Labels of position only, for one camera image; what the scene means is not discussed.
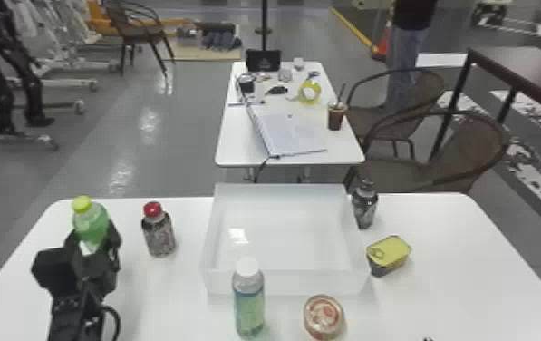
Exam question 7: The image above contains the white open notebook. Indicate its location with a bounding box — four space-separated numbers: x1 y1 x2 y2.
245 103 329 159

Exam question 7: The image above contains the black tablet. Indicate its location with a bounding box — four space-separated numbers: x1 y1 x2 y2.
244 48 283 73

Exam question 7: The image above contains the grey bottle with red cap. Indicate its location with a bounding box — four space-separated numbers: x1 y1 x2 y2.
140 200 178 259

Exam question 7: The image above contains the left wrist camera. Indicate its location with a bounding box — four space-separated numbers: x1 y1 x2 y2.
30 246 77 299

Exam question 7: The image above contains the red can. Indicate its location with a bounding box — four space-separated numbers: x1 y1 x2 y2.
303 293 347 341

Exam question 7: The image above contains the blue bottle with white cap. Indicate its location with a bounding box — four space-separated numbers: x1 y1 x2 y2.
231 256 266 339

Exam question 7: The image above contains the white side table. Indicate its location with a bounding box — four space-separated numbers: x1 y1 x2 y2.
213 60 367 185

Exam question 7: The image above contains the yellow can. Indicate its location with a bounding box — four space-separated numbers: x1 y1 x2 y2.
365 234 413 278

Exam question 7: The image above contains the clear box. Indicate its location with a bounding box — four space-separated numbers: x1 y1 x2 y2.
200 182 372 297

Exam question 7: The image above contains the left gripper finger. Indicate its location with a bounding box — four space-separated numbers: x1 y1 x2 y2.
105 220 123 271
63 230 83 262

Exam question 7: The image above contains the brown cup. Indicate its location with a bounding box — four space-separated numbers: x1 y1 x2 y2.
327 83 349 132

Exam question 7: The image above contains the dark brown side table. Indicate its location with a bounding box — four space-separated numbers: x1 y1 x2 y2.
428 45 541 161

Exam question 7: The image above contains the person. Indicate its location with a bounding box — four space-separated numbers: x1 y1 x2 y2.
383 0 440 110

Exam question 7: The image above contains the green bottle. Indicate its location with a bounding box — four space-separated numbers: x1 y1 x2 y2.
71 195 111 257

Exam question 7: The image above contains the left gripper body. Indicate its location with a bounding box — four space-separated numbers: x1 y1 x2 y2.
64 253 121 300

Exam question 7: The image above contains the yellow tape roll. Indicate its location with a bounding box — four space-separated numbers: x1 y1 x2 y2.
297 79 323 106

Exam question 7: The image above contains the brown chair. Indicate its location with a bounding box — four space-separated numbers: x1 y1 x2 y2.
102 0 177 78
343 111 512 195
344 67 447 161

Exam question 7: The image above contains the black cable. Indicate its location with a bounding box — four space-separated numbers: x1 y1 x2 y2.
100 304 122 341

